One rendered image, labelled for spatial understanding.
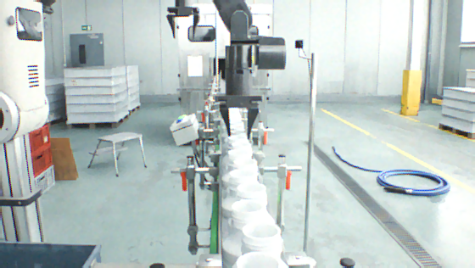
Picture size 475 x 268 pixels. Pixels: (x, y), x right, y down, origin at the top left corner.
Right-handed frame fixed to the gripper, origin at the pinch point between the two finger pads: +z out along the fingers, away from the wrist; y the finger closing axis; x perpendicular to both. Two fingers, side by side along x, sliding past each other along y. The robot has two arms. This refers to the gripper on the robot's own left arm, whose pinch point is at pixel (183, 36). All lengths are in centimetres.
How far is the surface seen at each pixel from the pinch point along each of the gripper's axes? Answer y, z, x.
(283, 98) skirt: -194, 125, -974
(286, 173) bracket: -27, 33, 46
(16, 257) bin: 32, 49, 56
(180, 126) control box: 1.5, 29.8, 3.4
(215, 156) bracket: -11, 29, 46
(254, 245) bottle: -16, 24, 94
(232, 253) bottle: -14, 28, 89
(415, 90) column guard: -472, 74, -711
